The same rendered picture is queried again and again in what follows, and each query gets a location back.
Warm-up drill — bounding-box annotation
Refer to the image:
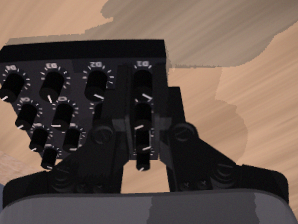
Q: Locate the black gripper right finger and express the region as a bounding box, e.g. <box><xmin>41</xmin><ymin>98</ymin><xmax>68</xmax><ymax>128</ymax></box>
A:
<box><xmin>152</xmin><ymin>64</ymin><xmax>289</xmax><ymax>205</ymax></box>

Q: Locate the black knob box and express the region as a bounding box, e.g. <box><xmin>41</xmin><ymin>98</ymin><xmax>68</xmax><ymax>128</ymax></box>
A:
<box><xmin>0</xmin><ymin>39</ymin><xmax>167</xmax><ymax>171</ymax></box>

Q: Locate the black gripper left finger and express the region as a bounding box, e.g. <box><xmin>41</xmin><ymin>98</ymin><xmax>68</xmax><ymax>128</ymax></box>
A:
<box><xmin>3</xmin><ymin>65</ymin><xmax>135</xmax><ymax>208</ymax></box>

